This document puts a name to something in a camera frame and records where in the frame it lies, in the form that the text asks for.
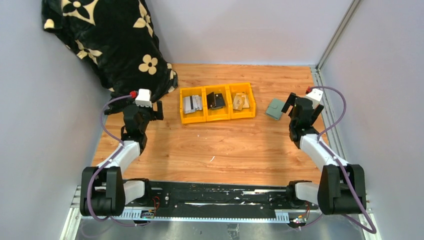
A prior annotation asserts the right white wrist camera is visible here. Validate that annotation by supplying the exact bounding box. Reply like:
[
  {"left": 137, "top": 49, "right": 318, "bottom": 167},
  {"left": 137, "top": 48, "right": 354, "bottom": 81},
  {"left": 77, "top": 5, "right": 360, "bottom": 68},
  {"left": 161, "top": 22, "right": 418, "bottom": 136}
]
[{"left": 304, "top": 87, "right": 324, "bottom": 109}]

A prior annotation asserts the purple cable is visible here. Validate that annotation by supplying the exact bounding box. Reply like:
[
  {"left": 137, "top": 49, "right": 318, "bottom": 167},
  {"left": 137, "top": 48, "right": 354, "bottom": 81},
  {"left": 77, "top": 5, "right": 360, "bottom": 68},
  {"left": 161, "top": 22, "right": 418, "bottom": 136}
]
[
  {"left": 85, "top": 91, "right": 150, "bottom": 228},
  {"left": 298, "top": 85, "right": 378, "bottom": 235}
]

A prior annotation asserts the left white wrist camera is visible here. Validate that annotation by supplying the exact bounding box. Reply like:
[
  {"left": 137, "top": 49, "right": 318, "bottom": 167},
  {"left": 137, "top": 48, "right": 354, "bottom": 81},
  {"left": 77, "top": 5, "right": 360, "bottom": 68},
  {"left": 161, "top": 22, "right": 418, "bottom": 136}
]
[{"left": 134, "top": 88, "right": 153, "bottom": 108}]

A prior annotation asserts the silver cards stack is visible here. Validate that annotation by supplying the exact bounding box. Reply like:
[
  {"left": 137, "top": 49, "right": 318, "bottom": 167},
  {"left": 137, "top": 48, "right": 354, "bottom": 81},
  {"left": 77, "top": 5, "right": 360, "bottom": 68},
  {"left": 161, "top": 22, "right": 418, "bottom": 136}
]
[{"left": 182, "top": 95, "right": 203, "bottom": 114}]

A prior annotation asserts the left yellow plastic bin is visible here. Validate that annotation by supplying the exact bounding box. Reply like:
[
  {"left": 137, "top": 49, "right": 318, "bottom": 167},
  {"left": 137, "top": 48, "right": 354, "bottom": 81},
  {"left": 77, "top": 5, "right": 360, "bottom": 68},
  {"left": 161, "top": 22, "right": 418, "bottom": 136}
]
[{"left": 179, "top": 86, "right": 207, "bottom": 125}]

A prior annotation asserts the black floral blanket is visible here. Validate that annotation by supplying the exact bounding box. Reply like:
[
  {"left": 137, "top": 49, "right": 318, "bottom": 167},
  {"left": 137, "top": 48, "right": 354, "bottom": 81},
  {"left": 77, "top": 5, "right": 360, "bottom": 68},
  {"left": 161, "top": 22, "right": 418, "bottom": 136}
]
[{"left": 41, "top": 0, "right": 178, "bottom": 102}]

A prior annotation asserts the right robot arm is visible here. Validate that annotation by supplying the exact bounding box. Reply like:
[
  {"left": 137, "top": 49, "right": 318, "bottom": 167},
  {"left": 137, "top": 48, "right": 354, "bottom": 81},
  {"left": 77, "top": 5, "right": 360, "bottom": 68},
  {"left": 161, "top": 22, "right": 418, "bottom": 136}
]
[{"left": 281, "top": 92, "right": 367, "bottom": 215}]

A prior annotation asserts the black cards stack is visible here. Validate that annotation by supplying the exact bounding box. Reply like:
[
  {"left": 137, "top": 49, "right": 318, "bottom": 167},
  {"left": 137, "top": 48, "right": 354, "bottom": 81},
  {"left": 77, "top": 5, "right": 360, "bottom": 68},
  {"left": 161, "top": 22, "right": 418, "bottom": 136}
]
[{"left": 206, "top": 92, "right": 226, "bottom": 110}]

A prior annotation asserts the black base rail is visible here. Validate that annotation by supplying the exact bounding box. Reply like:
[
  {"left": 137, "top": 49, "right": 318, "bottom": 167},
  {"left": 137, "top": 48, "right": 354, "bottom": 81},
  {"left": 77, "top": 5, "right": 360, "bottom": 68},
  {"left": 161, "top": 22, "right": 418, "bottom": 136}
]
[{"left": 71, "top": 179, "right": 374, "bottom": 223}]

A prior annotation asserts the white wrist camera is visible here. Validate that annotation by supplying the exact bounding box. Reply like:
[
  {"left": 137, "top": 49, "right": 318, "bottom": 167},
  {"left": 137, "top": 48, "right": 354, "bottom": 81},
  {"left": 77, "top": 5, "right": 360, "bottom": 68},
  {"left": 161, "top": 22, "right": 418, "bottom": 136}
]
[
  {"left": 304, "top": 87, "right": 324, "bottom": 109},
  {"left": 134, "top": 88, "right": 153, "bottom": 108}
]

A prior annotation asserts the green card holder wallet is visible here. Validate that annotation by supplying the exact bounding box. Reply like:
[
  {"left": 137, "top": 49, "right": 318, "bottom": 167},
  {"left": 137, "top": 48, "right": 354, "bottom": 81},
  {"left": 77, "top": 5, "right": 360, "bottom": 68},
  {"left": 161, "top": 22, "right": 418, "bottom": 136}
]
[{"left": 265, "top": 98, "right": 285, "bottom": 120}]

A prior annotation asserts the middle yellow plastic bin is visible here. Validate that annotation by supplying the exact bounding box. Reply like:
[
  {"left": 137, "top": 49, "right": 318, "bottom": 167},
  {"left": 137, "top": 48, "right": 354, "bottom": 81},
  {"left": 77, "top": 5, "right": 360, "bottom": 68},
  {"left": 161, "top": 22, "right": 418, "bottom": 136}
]
[{"left": 204, "top": 84, "right": 231, "bottom": 122}]

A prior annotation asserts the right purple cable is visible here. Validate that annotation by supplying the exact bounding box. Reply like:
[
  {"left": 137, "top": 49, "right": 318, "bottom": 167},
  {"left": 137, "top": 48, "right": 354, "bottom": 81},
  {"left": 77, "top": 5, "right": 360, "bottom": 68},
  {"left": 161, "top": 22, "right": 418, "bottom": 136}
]
[{"left": 298, "top": 85, "right": 378, "bottom": 235}]

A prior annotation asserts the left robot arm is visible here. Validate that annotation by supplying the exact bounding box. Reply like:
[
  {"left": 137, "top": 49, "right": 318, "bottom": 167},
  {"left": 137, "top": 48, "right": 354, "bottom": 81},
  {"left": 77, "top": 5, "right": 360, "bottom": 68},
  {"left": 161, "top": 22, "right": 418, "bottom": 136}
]
[{"left": 79, "top": 100, "right": 164, "bottom": 218}]

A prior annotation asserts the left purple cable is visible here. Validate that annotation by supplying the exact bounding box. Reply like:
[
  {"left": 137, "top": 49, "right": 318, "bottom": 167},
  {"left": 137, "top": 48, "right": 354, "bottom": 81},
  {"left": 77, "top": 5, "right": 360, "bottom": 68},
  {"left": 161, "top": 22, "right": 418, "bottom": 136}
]
[{"left": 85, "top": 91, "right": 150, "bottom": 228}]

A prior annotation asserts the aluminium frame post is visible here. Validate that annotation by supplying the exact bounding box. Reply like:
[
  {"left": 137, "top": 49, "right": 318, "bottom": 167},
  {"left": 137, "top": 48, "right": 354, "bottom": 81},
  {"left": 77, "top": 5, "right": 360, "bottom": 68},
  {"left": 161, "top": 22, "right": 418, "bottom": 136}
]
[{"left": 315, "top": 0, "right": 363, "bottom": 72}]

